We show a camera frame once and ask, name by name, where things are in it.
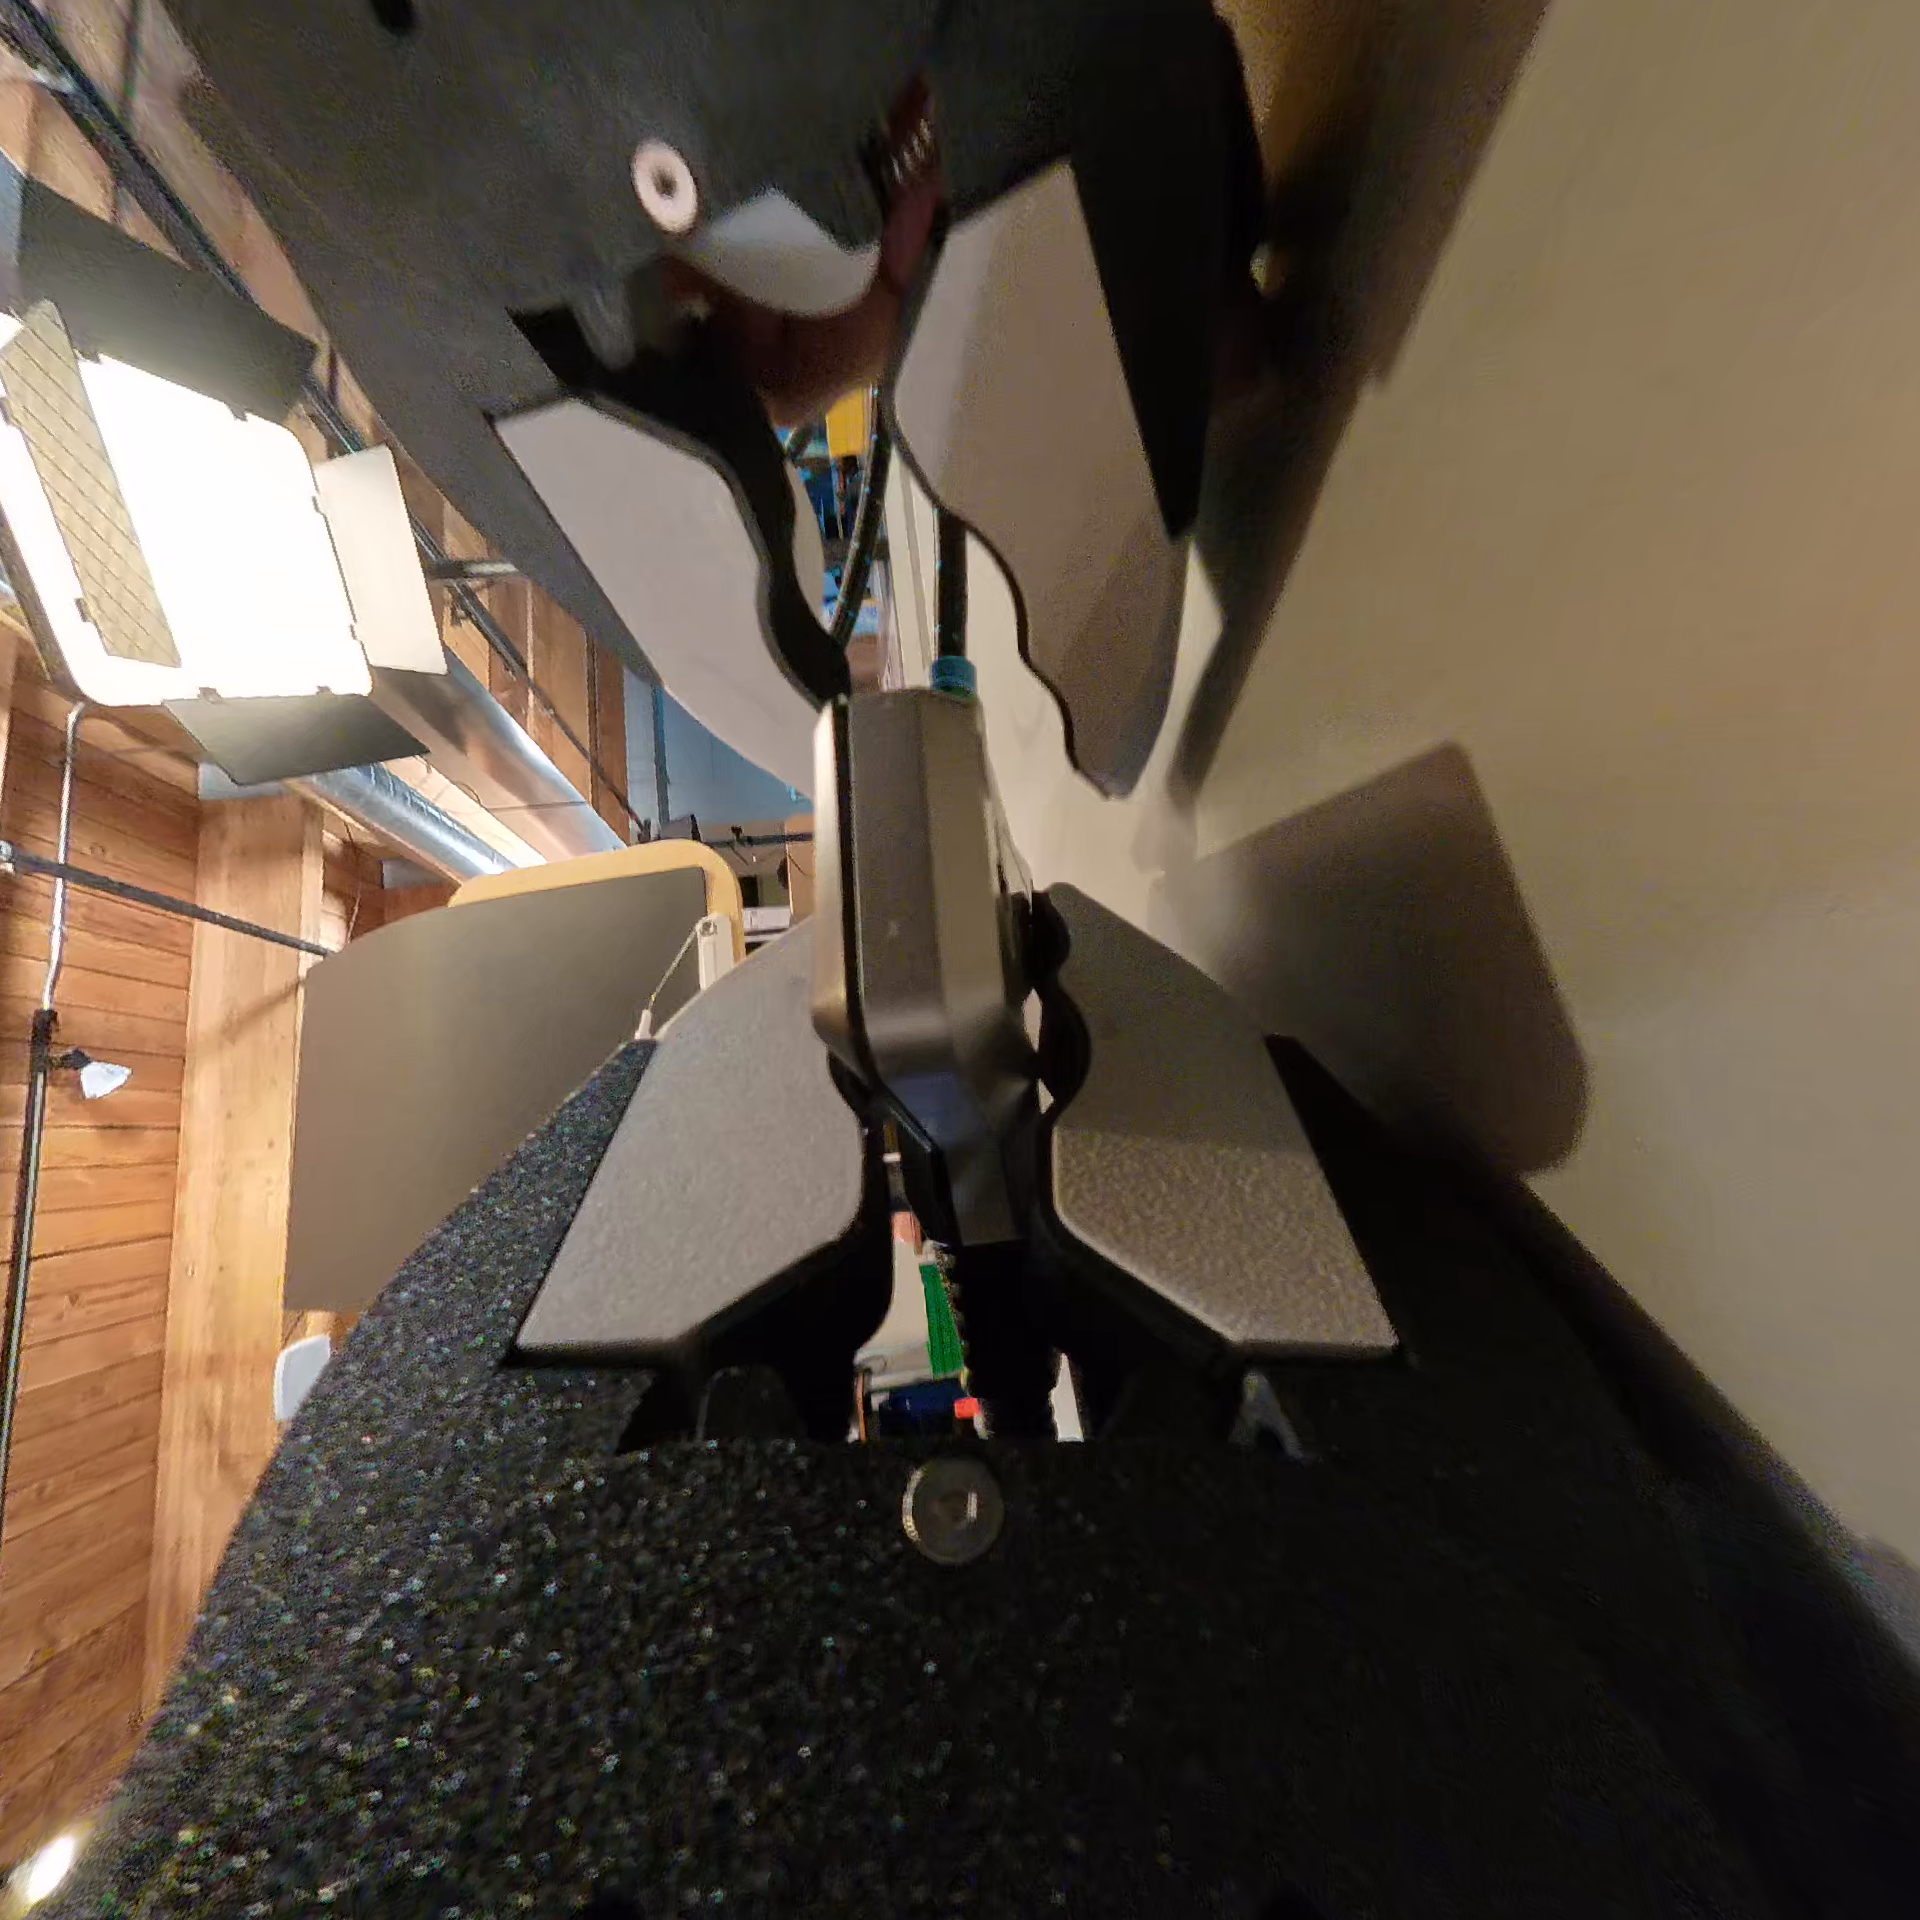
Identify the black ceiling rod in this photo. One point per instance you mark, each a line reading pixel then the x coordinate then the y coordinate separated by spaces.
pixel 165 902

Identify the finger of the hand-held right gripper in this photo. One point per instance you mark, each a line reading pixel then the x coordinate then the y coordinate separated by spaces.
pixel 1051 451
pixel 645 557

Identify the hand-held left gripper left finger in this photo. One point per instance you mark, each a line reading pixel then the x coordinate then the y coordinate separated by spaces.
pixel 704 1184

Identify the studio light panel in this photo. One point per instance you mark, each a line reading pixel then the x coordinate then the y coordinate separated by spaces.
pixel 224 523

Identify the person's right hand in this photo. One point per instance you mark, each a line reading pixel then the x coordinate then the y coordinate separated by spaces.
pixel 827 368

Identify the silver grey usb hub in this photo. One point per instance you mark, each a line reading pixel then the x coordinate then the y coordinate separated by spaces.
pixel 901 856

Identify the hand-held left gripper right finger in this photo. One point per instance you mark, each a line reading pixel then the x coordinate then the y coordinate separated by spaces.
pixel 1200 1184

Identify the small spotlight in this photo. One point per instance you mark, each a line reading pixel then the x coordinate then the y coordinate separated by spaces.
pixel 101 1078

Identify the silver ventilation duct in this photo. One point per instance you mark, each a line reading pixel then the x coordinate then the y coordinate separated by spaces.
pixel 452 781

